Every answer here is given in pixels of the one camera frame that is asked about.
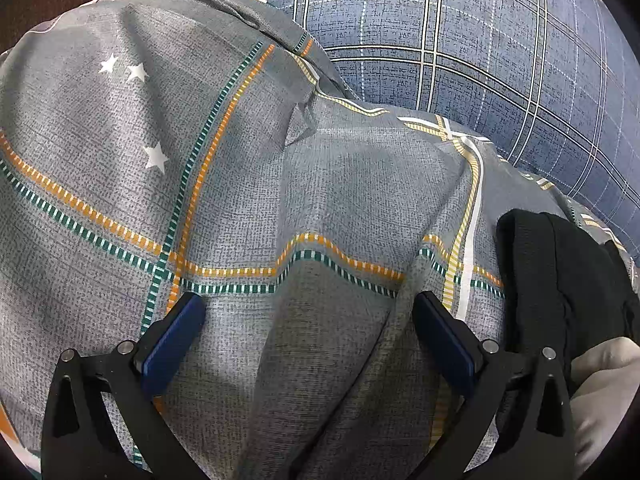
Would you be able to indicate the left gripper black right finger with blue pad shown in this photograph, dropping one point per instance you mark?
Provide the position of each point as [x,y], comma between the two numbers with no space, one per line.
[514,421]

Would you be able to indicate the grey plaid quilt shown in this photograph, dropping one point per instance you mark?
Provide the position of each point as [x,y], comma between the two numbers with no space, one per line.
[151,148]

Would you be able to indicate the beige folded garment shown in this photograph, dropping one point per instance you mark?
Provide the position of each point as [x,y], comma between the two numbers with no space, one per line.
[607,376]

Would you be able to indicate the blue plaid pillow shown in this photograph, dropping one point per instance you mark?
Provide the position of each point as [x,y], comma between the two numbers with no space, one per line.
[553,83]

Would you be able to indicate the black pants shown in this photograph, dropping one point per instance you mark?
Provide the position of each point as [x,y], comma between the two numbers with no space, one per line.
[564,290]

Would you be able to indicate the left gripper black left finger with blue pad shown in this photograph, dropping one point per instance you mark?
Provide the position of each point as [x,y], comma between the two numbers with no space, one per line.
[78,440]

